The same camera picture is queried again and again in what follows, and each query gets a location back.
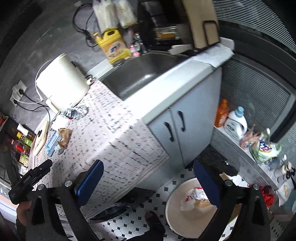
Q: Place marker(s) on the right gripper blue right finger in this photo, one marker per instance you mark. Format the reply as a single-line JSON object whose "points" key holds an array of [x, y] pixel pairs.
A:
{"points": [[208, 181]]}

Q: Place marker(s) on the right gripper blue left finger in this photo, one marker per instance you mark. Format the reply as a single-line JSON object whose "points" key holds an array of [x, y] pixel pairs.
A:
{"points": [[87, 181]]}

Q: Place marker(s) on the red white wrapper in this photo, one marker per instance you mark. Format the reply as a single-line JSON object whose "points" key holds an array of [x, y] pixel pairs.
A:
{"points": [[195, 198]]}

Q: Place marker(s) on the blue white medicine box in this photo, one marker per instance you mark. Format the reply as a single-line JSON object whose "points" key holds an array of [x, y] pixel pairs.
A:
{"points": [[52, 144]]}

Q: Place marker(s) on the brown paper bag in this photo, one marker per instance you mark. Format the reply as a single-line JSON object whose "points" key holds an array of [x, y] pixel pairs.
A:
{"points": [[65, 135]]}

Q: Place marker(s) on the silver foil snack wrapper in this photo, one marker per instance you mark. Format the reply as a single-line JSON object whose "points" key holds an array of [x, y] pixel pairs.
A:
{"points": [[76, 113]]}

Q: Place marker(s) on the round white trash bin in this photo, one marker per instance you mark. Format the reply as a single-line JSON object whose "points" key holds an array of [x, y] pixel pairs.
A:
{"points": [[188, 211]]}

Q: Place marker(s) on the person's left hand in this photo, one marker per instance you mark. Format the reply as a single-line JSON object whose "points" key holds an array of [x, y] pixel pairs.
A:
{"points": [[21, 211]]}

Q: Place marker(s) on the red cloth on floor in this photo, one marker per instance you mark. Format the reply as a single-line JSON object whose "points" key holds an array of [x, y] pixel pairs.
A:
{"points": [[261, 196]]}

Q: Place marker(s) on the black spice rack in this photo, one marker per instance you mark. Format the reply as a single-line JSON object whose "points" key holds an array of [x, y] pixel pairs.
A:
{"points": [[8, 152]]}

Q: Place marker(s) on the green white refill pouch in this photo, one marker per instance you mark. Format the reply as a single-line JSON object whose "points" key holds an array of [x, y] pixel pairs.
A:
{"points": [[263, 149]]}

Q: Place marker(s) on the patterned white tablecloth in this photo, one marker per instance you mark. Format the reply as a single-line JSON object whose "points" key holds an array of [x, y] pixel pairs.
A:
{"points": [[112, 133]]}

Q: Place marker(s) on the white cabinet doors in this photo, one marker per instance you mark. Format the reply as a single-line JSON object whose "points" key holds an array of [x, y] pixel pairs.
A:
{"points": [[184, 129]]}

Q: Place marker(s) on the white laundry detergent bottle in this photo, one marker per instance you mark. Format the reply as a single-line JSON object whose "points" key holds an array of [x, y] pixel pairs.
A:
{"points": [[235, 124]]}

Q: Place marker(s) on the orange cleaner bottle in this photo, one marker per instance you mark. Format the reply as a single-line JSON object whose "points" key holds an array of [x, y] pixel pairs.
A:
{"points": [[222, 113]]}

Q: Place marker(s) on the white air fryer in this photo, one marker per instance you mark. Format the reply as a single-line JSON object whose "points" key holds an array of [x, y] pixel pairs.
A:
{"points": [[62, 83]]}

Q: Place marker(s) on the stainless steel sink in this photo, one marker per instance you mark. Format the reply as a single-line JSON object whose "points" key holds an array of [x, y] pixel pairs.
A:
{"points": [[134, 74]]}

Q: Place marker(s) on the white cloth on counter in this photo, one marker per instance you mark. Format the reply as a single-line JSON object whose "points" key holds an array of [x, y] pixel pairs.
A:
{"points": [[214, 56]]}

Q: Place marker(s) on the yellow dish soap bottle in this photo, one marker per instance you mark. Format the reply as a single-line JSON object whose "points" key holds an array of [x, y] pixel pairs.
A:
{"points": [[113, 45]]}

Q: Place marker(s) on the wooden cutting board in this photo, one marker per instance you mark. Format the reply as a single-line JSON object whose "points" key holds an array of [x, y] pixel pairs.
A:
{"points": [[203, 22]]}

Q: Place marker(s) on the black dish rack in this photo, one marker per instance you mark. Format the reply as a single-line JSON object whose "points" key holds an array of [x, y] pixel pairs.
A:
{"points": [[163, 24]]}

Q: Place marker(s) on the hanging plastic bags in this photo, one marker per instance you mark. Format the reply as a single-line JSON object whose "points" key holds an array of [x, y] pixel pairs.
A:
{"points": [[111, 14]]}

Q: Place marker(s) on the white wall power outlet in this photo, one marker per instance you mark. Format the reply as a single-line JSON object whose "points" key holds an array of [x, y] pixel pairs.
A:
{"points": [[17, 92]]}

